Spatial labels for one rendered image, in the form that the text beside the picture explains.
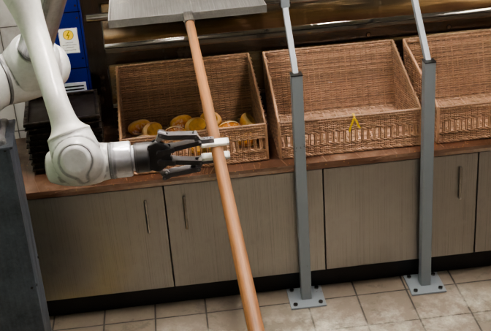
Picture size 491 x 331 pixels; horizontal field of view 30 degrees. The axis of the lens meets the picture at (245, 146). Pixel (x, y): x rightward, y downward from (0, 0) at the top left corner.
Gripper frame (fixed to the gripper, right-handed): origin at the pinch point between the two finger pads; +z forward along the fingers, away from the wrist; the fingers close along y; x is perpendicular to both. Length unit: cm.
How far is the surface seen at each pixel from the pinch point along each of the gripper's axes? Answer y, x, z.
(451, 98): 61, -138, 110
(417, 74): 43, -126, 91
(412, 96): 46, -112, 85
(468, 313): 117, -66, 95
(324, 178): 68, -95, 46
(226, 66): 41, -148, 16
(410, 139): 58, -100, 81
